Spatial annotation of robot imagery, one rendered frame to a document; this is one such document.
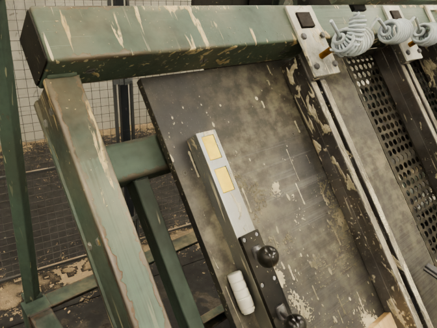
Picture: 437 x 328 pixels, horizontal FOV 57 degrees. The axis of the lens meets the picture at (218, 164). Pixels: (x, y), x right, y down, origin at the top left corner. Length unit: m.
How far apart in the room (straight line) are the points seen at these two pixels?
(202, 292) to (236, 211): 2.08
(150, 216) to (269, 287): 0.27
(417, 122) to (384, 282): 0.57
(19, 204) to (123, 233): 0.73
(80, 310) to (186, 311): 2.03
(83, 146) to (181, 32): 0.30
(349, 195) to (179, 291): 0.48
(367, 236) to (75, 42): 0.77
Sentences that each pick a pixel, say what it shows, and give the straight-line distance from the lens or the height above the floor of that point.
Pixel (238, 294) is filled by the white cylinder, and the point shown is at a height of 1.39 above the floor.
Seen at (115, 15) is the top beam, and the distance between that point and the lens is 0.78.
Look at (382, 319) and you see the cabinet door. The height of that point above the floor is 1.21.
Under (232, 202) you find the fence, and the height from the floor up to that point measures 1.53.
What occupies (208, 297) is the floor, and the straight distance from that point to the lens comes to 2.82.
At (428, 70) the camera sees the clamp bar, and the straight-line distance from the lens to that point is 1.71.
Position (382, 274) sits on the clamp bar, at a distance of 1.08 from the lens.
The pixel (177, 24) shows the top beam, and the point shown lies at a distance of 0.83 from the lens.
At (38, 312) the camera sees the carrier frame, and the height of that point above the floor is 0.79.
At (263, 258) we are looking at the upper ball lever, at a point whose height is 1.51.
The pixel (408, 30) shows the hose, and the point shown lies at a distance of 1.22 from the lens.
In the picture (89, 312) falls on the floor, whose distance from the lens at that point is 2.80.
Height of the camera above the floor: 1.93
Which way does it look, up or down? 25 degrees down
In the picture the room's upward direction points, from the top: 3 degrees clockwise
